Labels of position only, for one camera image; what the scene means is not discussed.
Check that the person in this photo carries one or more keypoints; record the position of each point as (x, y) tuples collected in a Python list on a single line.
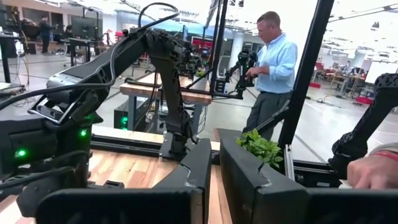
[(45, 34), (276, 62)]

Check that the background wooden table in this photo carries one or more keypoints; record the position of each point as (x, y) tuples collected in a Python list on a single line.
[(146, 90)]

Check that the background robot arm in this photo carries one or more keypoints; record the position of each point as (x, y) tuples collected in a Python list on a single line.
[(191, 62)]

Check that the black monitor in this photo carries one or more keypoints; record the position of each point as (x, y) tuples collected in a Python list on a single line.
[(84, 27)]

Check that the small green plant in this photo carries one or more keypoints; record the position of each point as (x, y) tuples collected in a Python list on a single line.
[(261, 149)]

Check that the person's hand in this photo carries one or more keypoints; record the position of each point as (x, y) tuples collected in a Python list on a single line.
[(370, 172)]

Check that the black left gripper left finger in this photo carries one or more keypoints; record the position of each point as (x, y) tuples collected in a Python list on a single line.
[(196, 174)]

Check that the black computer tower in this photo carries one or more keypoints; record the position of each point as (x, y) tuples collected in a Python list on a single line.
[(130, 118)]

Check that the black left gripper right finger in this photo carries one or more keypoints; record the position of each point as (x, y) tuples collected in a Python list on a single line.
[(245, 186)]

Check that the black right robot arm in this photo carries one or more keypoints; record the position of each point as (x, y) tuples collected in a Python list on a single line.
[(168, 93)]

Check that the black aluminium table frame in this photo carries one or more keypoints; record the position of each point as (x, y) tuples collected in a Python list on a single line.
[(308, 62)]

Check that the background rig frame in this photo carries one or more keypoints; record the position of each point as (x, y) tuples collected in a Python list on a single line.
[(219, 46)]

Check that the red wristband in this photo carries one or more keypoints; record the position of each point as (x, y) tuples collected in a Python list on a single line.
[(388, 155)]

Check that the white board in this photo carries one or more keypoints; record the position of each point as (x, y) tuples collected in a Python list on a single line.
[(382, 71)]

